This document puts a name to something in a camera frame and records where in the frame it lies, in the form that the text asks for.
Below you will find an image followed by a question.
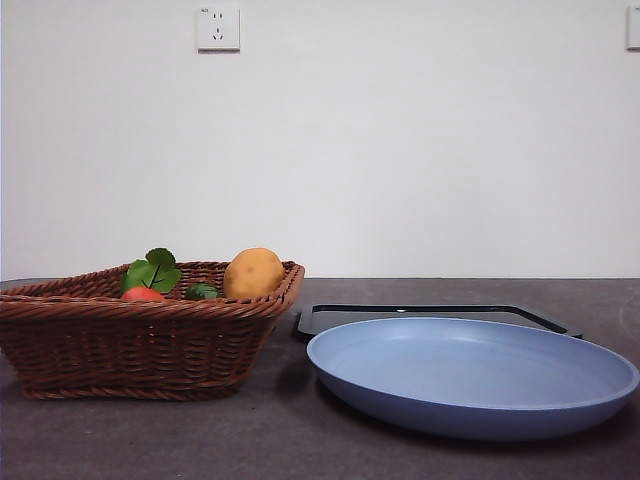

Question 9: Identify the white wall power socket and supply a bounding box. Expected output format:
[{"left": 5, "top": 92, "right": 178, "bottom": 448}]
[{"left": 196, "top": 5, "right": 242, "bottom": 54}]

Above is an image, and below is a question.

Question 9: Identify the yellow-brown potato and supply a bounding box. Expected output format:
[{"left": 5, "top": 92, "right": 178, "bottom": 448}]
[{"left": 222, "top": 247, "right": 287, "bottom": 301}]

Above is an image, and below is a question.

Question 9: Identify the blue round plate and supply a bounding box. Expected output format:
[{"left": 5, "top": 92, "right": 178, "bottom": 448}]
[{"left": 306, "top": 317, "right": 640, "bottom": 442}]

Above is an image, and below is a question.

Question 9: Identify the orange carrot with green leaves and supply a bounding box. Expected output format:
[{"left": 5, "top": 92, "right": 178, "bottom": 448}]
[{"left": 119, "top": 248, "right": 182, "bottom": 303}]

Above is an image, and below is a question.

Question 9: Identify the green chili pepper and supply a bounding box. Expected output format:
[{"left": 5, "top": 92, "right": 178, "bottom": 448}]
[{"left": 184, "top": 283, "right": 222, "bottom": 301}]

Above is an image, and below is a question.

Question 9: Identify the brown wicker basket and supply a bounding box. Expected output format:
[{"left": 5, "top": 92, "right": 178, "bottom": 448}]
[{"left": 0, "top": 260, "right": 306, "bottom": 402}]

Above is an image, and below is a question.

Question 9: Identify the white wall plate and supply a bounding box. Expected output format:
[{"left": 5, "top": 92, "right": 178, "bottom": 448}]
[{"left": 625, "top": 5, "right": 640, "bottom": 52}]

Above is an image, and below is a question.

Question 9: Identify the black rectangular tray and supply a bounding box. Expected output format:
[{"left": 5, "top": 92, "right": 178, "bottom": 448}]
[{"left": 292, "top": 303, "right": 585, "bottom": 344}]

